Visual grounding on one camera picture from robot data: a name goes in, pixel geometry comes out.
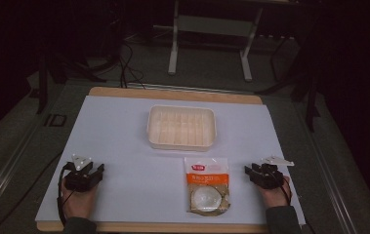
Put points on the black stand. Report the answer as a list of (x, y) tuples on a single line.
[(42, 81), (306, 91)]

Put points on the person's left hand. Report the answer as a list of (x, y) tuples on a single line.
[(79, 203)]

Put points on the orange and white snack bag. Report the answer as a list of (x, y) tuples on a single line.
[(207, 187)]

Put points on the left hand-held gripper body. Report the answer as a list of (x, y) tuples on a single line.
[(76, 180)]

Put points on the black floor plate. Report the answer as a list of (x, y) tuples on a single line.
[(55, 120)]

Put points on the white table mat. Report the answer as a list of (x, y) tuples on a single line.
[(133, 156)]

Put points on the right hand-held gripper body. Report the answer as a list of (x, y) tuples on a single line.
[(272, 177)]

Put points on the cream plastic tray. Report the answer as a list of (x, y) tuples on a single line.
[(181, 128)]

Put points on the metal floor rail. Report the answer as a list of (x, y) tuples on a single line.
[(7, 175), (332, 182)]

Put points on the person's right hand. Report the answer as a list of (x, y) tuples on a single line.
[(275, 196)]

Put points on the white metal stand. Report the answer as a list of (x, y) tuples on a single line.
[(212, 26)]

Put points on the wooden table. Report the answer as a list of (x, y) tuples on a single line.
[(172, 94)]

